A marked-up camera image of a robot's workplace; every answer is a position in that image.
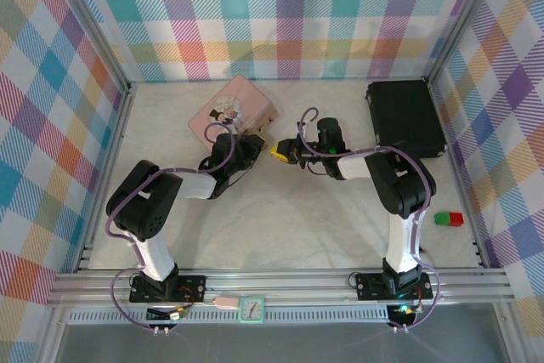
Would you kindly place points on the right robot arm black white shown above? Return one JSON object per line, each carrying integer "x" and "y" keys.
{"x": 399, "y": 184}

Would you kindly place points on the aluminium frame post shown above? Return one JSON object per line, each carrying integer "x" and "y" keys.
{"x": 465, "y": 18}
{"x": 91, "y": 23}

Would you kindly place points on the pink plastic device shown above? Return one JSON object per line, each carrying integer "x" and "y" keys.
{"x": 227, "y": 302}

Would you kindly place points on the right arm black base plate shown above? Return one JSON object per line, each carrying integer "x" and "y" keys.
{"x": 367, "y": 286}

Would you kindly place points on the small black circuit board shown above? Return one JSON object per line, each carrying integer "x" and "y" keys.
{"x": 163, "y": 314}
{"x": 404, "y": 313}

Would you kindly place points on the red block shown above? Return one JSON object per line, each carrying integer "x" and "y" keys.
{"x": 457, "y": 219}

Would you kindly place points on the black hard case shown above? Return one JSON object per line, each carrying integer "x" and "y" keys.
{"x": 406, "y": 116}

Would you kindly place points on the mint green square clock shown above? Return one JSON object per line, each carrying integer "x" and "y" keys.
{"x": 252, "y": 309}

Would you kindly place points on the pink tin box with cartoon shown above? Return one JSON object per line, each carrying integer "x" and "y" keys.
{"x": 238, "y": 106}

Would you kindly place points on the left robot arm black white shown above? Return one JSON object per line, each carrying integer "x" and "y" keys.
{"x": 144, "y": 205}

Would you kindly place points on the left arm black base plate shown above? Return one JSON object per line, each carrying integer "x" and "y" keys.
{"x": 191, "y": 288}

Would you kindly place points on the green block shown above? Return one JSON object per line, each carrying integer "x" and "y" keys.
{"x": 442, "y": 218}

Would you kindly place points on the aluminium frame rail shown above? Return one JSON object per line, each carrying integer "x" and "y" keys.
{"x": 289, "y": 284}

